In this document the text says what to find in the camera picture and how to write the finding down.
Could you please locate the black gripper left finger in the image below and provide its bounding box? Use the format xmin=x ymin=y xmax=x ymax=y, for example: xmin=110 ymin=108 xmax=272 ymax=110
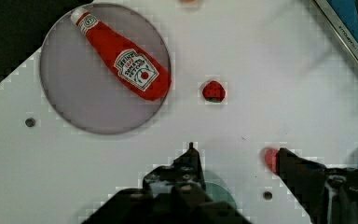
xmin=82 ymin=145 xmax=251 ymax=224

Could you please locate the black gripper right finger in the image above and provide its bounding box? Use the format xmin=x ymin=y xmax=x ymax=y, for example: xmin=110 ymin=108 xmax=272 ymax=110
xmin=276 ymin=148 xmax=358 ymax=224

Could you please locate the plush orange slice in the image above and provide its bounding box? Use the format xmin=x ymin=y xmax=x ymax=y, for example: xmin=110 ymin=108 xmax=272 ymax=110
xmin=179 ymin=0 xmax=197 ymax=3

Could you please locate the pink plush strawberry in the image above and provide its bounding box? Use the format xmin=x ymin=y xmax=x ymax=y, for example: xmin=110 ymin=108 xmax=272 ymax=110
xmin=264 ymin=148 xmax=279 ymax=175

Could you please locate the grey round plate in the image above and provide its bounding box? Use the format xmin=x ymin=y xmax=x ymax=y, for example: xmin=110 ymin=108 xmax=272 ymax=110
xmin=39 ymin=3 xmax=172 ymax=134

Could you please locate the dark red plush strawberry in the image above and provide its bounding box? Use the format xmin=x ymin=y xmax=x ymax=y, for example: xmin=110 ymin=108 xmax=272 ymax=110
xmin=202 ymin=80 xmax=226 ymax=103

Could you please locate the red plush ketchup bottle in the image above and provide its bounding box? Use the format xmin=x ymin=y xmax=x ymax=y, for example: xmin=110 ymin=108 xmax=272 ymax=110
xmin=70 ymin=7 xmax=172 ymax=101

